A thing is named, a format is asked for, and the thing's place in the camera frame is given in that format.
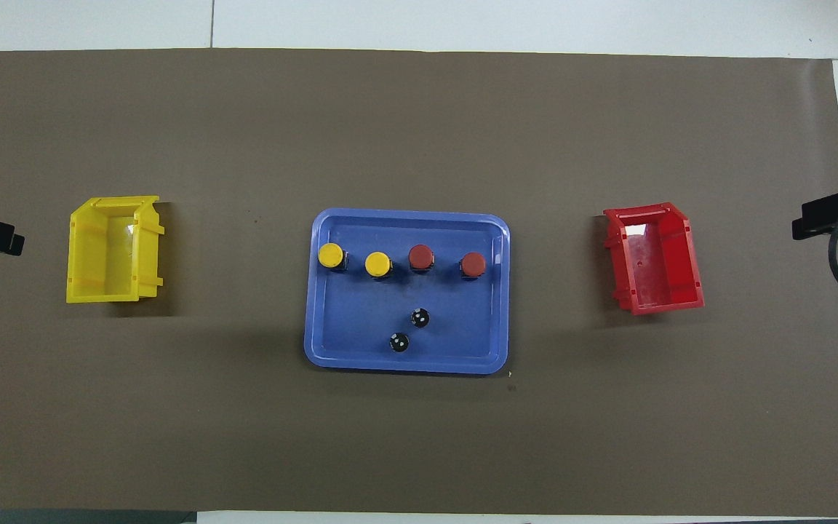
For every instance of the yellow cap push button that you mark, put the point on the yellow cap push button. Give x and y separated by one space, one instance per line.
377 264
330 255

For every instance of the red cap push button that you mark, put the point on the red cap push button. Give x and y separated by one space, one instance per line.
473 264
420 256

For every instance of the yellow plastic storage bin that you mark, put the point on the yellow plastic storage bin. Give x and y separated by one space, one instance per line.
110 255

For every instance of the red plastic storage bin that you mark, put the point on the red plastic storage bin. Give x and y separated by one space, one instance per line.
663 269

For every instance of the blue plastic tray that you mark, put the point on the blue plastic tray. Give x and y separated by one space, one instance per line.
463 335

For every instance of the black cylindrical capacitor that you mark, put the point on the black cylindrical capacitor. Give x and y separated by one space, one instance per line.
399 342
420 318

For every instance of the brown paper table mat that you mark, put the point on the brown paper table mat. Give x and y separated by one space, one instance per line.
419 131

